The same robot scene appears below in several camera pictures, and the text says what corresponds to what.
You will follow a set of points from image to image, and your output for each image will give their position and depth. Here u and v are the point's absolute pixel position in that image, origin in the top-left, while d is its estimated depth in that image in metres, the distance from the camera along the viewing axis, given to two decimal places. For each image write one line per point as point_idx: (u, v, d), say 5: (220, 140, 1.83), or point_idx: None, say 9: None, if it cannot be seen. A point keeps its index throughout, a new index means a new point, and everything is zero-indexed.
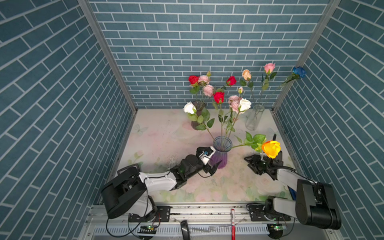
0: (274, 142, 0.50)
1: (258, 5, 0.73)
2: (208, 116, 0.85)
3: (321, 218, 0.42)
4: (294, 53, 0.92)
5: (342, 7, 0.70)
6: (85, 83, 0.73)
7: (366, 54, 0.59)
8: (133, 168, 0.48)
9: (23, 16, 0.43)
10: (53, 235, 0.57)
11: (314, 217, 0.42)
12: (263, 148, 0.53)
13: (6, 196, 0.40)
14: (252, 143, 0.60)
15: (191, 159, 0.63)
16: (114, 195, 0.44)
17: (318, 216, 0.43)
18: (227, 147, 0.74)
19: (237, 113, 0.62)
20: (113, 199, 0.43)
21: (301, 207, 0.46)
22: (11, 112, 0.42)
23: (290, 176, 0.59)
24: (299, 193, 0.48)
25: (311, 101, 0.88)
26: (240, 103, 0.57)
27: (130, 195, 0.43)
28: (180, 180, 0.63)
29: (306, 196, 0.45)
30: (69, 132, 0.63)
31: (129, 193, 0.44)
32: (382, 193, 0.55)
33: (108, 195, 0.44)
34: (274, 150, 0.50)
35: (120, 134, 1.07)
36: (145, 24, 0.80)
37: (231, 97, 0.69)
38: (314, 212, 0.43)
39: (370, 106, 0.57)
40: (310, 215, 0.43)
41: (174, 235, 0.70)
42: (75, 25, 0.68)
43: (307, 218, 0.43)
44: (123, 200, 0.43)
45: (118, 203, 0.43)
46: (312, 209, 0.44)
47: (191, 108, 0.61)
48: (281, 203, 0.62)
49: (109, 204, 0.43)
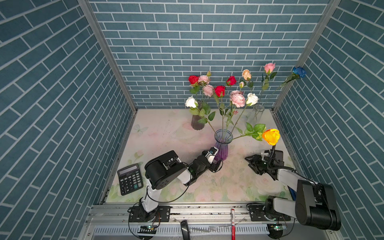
0: (274, 130, 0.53)
1: (258, 5, 0.73)
2: (209, 109, 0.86)
3: (321, 219, 0.42)
4: (294, 53, 0.92)
5: (342, 7, 0.70)
6: (85, 82, 0.73)
7: (366, 54, 0.59)
8: (170, 151, 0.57)
9: (23, 16, 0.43)
10: (53, 235, 0.57)
11: (313, 218, 0.42)
12: (264, 136, 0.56)
13: (6, 196, 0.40)
14: (253, 132, 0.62)
15: (203, 158, 0.74)
16: (158, 170, 0.51)
17: (317, 217, 0.42)
18: (228, 139, 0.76)
19: (240, 107, 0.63)
20: (159, 171, 0.51)
21: (301, 207, 0.46)
22: (11, 112, 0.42)
23: (290, 176, 0.59)
24: (299, 193, 0.48)
25: (311, 101, 0.88)
26: (248, 97, 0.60)
27: (179, 171, 0.52)
28: (192, 178, 0.70)
29: (306, 196, 0.45)
30: (69, 132, 0.63)
31: (176, 168, 0.53)
32: (382, 193, 0.55)
33: (152, 169, 0.52)
34: (275, 137, 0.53)
35: (120, 134, 1.07)
36: (145, 24, 0.80)
37: (233, 91, 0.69)
38: (314, 212, 0.43)
39: (370, 106, 0.57)
40: (309, 215, 0.43)
41: (174, 235, 0.70)
42: (75, 25, 0.68)
43: (307, 219, 0.43)
44: (172, 173, 0.51)
45: (168, 176, 0.50)
46: (312, 209, 0.44)
47: (193, 102, 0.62)
48: (281, 203, 0.63)
49: (154, 177, 0.51)
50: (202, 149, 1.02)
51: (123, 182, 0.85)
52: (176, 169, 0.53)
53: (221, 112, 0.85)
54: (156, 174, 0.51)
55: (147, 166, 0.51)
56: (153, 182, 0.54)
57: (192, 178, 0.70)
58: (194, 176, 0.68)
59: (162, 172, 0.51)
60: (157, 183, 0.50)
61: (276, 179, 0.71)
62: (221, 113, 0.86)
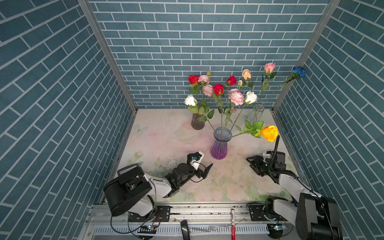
0: (273, 127, 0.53)
1: (258, 5, 0.73)
2: (208, 108, 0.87)
3: (323, 234, 0.41)
4: (294, 53, 0.92)
5: (342, 7, 0.70)
6: (85, 82, 0.73)
7: (366, 54, 0.59)
8: (136, 169, 0.50)
9: (23, 16, 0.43)
10: (53, 235, 0.57)
11: (314, 233, 0.41)
12: (262, 133, 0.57)
13: (6, 196, 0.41)
14: (251, 130, 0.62)
15: (183, 167, 0.66)
16: (118, 193, 0.44)
17: (318, 232, 0.41)
18: (227, 137, 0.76)
19: (240, 105, 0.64)
20: (118, 195, 0.44)
21: (301, 221, 0.45)
22: (11, 112, 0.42)
23: (293, 184, 0.56)
24: (301, 206, 0.46)
25: (311, 101, 0.88)
26: (247, 95, 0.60)
27: (139, 193, 0.45)
28: (173, 189, 0.63)
29: (308, 211, 0.43)
30: (69, 132, 0.63)
31: (137, 189, 0.45)
32: (382, 193, 0.55)
33: (111, 192, 0.45)
34: (273, 134, 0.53)
35: (120, 134, 1.07)
36: (145, 24, 0.80)
37: (231, 89, 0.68)
38: (315, 228, 0.42)
39: (370, 106, 0.58)
40: (309, 230, 0.42)
41: (174, 235, 0.70)
42: (75, 25, 0.68)
43: (307, 234, 0.42)
44: (130, 197, 0.44)
45: (126, 201, 0.43)
46: (313, 224, 0.42)
47: (192, 100, 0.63)
48: (281, 206, 0.62)
49: (112, 202, 0.44)
50: (202, 149, 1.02)
51: None
52: (136, 191, 0.45)
53: (219, 110, 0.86)
54: (114, 199, 0.43)
55: (107, 187, 0.46)
56: (111, 206, 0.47)
57: (173, 188, 0.63)
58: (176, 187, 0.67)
59: (121, 196, 0.44)
60: (113, 209, 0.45)
61: (278, 182, 0.67)
62: (220, 111, 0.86)
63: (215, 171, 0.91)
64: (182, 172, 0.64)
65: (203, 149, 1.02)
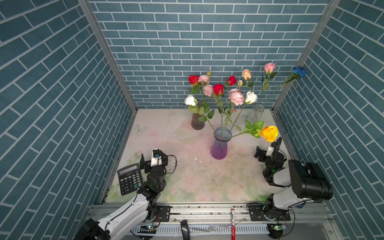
0: (273, 127, 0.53)
1: (258, 5, 0.73)
2: (208, 108, 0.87)
3: (314, 189, 0.46)
4: (294, 53, 0.92)
5: (342, 7, 0.70)
6: (85, 82, 0.73)
7: (366, 54, 0.59)
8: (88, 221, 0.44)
9: (23, 16, 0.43)
10: (53, 235, 0.57)
11: (308, 188, 0.46)
12: (262, 133, 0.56)
13: (6, 196, 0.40)
14: (251, 130, 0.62)
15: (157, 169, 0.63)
16: None
17: (311, 187, 0.46)
18: (227, 137, 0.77)
19: (240, 105, 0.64)
20: None
21: (296, 181, 0.51)
22: (11, 112, 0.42)
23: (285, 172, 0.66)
24: (292, 170, 0.54)
25: (311, 101, 0.88)
26: (247, 95, 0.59)
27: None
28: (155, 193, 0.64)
29: (300, 170, 0.51)
30: (69, 132, 0.63)
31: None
32: (381, 193, 0.55)
33: None
34: (273, 134, 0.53)
35: (120, 134, 1.07)
36: (145, 24, 0.80)
37: (232, 89, 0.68)
38: (308, 184, 0.47)
39: (369, 106, 0.58)
40: (304, 186, 0.47)
41: (174, 235, 0.70)
42: (75, 25, 0.68)
43: (302, 190, 0.47)
44: None
45: None
46: (305, 181, 0.48)
47: (192, 100, 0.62)
48: (281, 200, 0.63)
49: None
50: (202, 149, 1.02)
51: (123, 182, 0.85)
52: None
53: (219, 110, 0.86)
54: None
55: None
56: None
57: (154, 194, 0.63)
58: (157, 191, 0.66)
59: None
60: None
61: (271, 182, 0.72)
62: (220, 111, 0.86)
63: (215, 171, 0.91)
64: (158, 173, 0.62)
65: (203, 149, 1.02)
